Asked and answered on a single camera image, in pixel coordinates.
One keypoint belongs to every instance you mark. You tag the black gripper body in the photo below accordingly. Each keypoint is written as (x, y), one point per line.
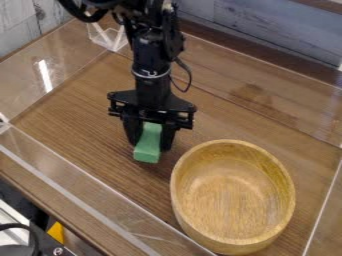
(151, 102)

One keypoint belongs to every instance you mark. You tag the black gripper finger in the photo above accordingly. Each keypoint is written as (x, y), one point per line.
(134, 129)
(167, 136)

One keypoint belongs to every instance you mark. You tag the green rectangular block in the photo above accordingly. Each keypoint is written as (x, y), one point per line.
(147, 149)

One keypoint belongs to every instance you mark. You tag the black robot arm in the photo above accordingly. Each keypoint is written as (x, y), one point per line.
(157, 42)

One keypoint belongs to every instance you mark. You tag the brown wooden bowl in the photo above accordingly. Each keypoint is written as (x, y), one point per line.
(233, 196)

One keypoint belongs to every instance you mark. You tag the yellow black device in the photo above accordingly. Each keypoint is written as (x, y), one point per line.
(51, 240)

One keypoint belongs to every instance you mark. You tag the clear acrylic corner bracket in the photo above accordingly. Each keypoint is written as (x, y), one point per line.
(110, 38)

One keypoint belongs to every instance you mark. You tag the clear acrylic left wall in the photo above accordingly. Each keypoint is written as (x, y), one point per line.
(39, 68)

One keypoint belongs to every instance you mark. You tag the clear acrylic wall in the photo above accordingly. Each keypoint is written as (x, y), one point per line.
(39, 68)
(110, 221)
(298, 101)

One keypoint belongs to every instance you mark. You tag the clear acrylic front wall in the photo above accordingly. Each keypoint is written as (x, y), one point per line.
(110, 221)

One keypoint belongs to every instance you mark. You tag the clear acrylic back wall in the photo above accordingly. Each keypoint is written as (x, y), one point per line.
(298, 101)

